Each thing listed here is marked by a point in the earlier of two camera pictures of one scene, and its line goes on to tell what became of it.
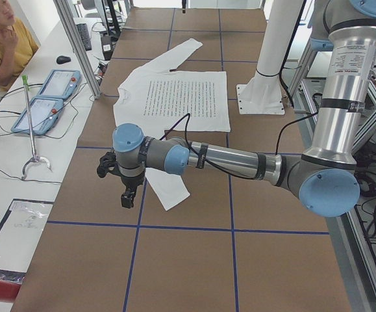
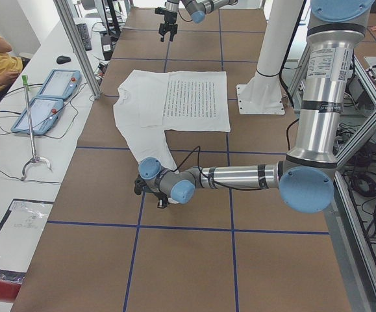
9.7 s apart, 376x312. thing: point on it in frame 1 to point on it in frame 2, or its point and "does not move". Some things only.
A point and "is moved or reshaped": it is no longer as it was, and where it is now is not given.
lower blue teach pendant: (45, 112) does not move
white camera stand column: (262, 93) does not move
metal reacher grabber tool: (35, 158) does not move
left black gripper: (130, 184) to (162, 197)
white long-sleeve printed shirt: (162, 102) is moved or reshaped
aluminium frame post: (65, 14) does not move
